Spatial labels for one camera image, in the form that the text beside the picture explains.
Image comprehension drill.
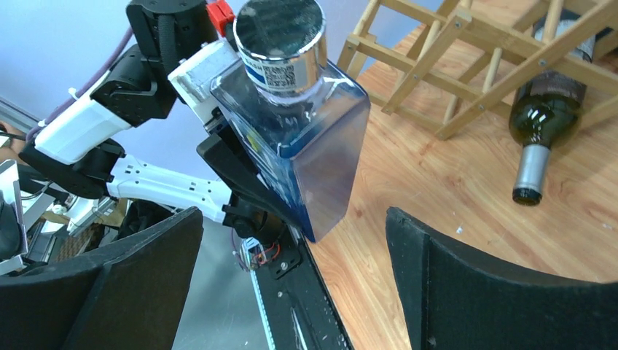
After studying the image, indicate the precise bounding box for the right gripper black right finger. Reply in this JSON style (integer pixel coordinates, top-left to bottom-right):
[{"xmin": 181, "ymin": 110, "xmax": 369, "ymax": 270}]
[{"xmin": 386, "ymin": 207, "xmax": 617, "ymax": 349}]

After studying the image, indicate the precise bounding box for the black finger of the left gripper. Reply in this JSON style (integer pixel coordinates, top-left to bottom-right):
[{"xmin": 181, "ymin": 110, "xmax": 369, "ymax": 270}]
[{"xmin": 197, "ymin": 133, "xmax": 300, "ymax": 232}]

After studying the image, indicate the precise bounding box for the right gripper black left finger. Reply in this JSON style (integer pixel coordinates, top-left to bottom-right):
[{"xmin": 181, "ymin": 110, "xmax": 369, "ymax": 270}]
[{"xmin": 1, "ymin": 208, "xmax": 203, "ymax": 349}]

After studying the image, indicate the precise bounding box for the blue bottle silver cap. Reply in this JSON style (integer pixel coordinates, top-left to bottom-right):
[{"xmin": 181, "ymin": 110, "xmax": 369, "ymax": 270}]
[{"xmin": 211, "ymin": 1, "xmax": 371, "ymax": 243}]

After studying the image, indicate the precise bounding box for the dark bottle grey cap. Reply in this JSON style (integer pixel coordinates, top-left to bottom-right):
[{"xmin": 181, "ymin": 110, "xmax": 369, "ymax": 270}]
[{"xmin": 508, "ymin": 9, "xmax": 600, "ymax": 207}]

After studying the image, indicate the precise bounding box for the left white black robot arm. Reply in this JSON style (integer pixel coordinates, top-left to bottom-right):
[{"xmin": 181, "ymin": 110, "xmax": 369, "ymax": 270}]
[{"xmin": 20, "ymin": 1, "xmax": 296, "ymax": 245}]

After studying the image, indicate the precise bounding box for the wooden lattice wine rack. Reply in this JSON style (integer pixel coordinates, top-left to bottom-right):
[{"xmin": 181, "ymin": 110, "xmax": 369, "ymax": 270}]
[{"xmin": 337, "ymin": 1, "xmax": 617, "ymax": 139}]

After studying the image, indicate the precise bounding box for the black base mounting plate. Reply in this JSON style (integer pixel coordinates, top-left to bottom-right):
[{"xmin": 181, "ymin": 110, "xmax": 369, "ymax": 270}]
[{"xmin": 251, "ymin": 230, "xmax": 353, "ymax": 350}]

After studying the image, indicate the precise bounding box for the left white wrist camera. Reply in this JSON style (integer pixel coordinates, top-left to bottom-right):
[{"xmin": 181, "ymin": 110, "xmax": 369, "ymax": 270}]
[{"xmin": 168, "ymin": 39, "xmax": 239, "ymax": 126}]

